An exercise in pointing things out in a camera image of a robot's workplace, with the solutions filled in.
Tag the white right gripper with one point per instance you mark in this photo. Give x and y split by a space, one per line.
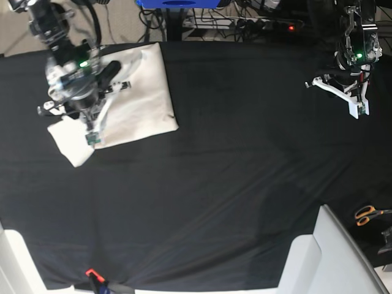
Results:
86 89

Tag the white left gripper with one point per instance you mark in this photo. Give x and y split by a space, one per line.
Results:
349 85

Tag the white T-shirt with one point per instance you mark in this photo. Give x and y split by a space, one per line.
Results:
140 106

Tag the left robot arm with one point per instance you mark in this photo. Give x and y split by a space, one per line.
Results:
351 27

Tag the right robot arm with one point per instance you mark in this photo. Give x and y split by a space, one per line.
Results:
48 22

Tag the blue plastic bin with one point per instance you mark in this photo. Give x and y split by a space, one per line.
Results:
178 4

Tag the black power strip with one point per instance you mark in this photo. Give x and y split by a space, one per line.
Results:
216 22

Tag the black table cloth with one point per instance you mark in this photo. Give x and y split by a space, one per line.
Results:
216 204

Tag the red black clamp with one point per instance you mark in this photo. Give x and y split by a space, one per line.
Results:
100 285

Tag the orange handled scissors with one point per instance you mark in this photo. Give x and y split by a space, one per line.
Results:
365 214

